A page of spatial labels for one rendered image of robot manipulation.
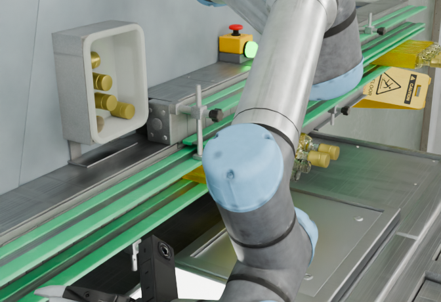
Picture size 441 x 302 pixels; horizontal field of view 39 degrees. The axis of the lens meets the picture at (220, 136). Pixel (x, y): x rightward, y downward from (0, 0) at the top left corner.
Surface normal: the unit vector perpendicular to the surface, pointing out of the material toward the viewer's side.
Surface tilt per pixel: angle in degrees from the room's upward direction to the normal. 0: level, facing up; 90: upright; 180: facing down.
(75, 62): 90
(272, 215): 30
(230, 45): 90
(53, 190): 90
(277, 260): 47
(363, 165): 90
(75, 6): 0
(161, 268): 43
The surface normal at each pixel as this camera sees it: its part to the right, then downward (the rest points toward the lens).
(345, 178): -0.03, -0.93
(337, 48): 0.34, 0.57
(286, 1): -0.38, -0.70
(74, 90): -0.54, 0.30
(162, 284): 0.79, -0.53
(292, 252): 0.65, 0.38
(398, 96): -0.22, -0.18
